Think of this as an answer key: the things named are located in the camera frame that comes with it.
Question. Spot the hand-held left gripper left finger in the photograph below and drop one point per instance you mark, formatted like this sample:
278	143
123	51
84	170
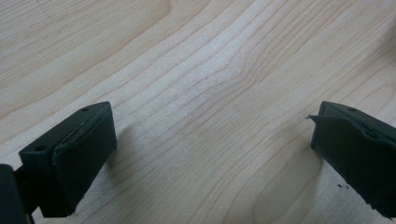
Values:
74	161

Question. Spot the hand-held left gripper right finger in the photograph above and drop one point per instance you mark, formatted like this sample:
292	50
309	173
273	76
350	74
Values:
358	152

